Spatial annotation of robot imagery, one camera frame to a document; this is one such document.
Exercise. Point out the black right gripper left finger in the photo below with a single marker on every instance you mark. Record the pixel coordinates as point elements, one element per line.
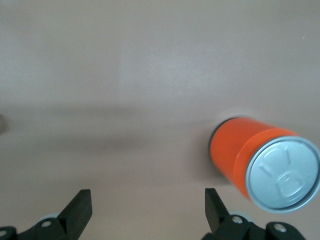
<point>75,215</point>

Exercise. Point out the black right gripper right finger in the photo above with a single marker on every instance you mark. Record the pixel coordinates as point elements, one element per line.
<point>217,220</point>

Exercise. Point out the orange can with grey lid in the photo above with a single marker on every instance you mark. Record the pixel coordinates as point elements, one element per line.
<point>232,150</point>

